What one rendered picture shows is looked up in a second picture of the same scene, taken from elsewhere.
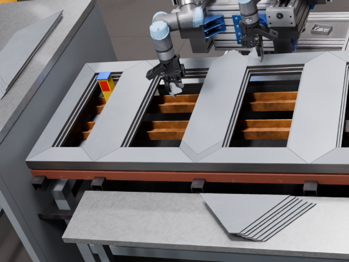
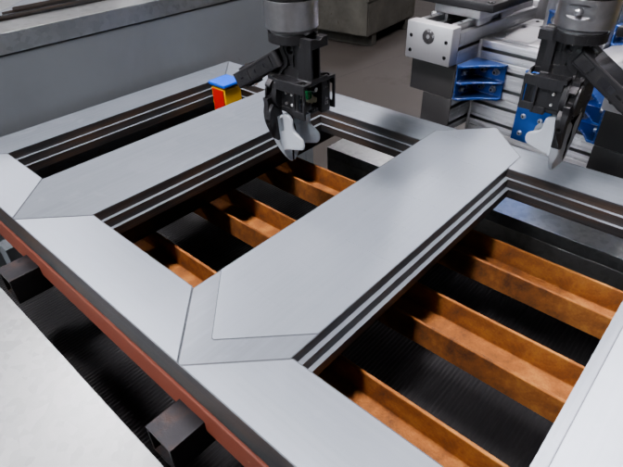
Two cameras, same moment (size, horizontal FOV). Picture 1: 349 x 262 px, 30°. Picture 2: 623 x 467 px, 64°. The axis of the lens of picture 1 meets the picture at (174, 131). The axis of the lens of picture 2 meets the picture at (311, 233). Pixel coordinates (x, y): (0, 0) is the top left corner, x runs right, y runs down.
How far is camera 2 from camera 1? 207 cm
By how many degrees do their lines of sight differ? 14
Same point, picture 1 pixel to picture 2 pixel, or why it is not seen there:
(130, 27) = (390, 105)
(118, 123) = (153, 165)
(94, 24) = not seen: hidden behind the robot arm
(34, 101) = (48, 57)
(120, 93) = (221, 119)
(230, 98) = (421, 222)
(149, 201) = (39, 397)
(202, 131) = (286, 275)
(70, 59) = (197, 37)
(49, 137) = (31, 136)
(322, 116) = not seen: outside the picture
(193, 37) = (432, 90)
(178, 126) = not seen: hidden behind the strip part
